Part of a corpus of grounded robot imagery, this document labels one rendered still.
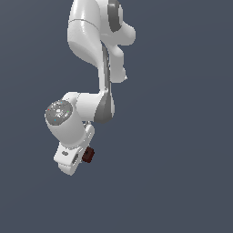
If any dark red small block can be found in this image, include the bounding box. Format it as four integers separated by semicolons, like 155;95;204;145
82;147;96;164

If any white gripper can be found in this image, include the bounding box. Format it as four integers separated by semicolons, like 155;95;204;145
53;123;96;177

